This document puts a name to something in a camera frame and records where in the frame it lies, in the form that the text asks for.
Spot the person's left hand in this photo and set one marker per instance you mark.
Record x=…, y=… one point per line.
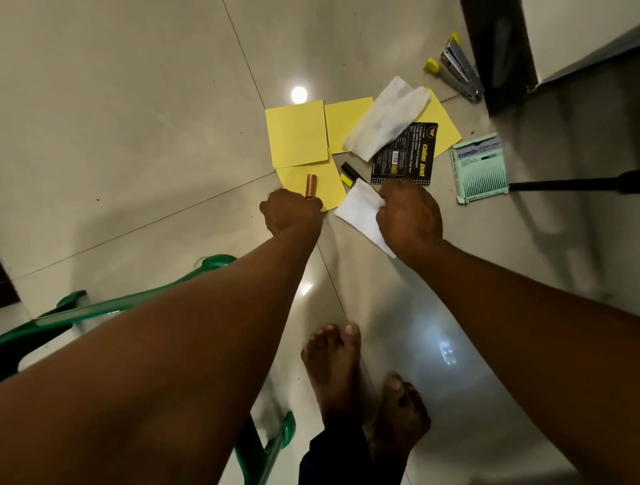
x=292, y=215

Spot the person's right hand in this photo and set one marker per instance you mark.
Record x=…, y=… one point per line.
x=412, y=220

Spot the small copper battery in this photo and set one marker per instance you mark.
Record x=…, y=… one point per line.
x=311, y=185

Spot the white paper square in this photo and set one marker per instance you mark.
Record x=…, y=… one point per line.
x=360, y=210

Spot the small dark packet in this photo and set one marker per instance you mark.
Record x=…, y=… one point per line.
x=405, y=155

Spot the black and yellow highlighter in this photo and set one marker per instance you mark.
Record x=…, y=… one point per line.
x=352, y=174

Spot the pale teal packet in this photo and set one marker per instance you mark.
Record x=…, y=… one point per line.
x=480, y=170

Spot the white tissue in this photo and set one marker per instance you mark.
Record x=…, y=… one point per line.
x=385, y=120

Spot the person's left forearm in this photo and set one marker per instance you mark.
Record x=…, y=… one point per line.
x=150, y=375

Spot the person's right forearm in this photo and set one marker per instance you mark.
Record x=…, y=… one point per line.
x=550, y=350

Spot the person's left foot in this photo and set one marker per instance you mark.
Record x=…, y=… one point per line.
x=332, y=370

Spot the person's foot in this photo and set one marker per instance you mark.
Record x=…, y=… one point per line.
x=332, y=370
x=400, y=414

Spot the person's right foot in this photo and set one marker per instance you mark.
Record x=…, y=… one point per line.
x=400, y=414

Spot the black metal shoe rack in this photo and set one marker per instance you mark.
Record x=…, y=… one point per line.
x=575, y=185

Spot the dark skirting strip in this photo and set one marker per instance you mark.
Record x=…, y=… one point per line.
x=500, y=55
x=7, y=287

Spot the green plastic stool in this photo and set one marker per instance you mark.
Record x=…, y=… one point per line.
x=260, y=459

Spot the dark blue trousers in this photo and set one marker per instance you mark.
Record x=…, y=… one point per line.
x=335, y=459

